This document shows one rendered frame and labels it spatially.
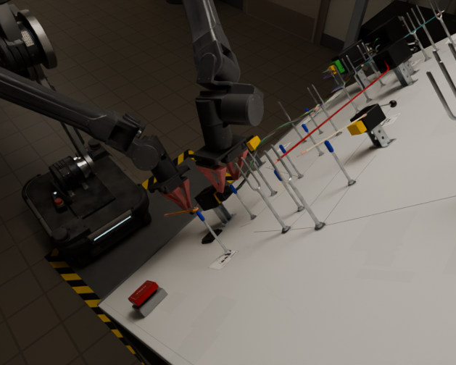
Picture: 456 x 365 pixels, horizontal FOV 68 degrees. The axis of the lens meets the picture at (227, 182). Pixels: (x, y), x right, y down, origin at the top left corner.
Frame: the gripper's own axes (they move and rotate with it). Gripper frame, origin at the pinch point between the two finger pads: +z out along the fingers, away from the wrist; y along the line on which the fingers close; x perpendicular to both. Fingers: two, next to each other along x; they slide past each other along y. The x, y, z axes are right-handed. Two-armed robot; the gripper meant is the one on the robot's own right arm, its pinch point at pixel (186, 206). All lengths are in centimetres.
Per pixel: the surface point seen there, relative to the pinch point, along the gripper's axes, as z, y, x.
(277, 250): 1.1, -12.2, -37.8
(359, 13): -18, 91, -19
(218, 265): 3.1, -15.1, -25.0
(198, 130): 10, 121, 134
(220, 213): 2.0, -0.7, -12.8
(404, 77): -2, 48, -41
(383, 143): -0.9, 15.1, -45.9
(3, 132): -59, 30, 233
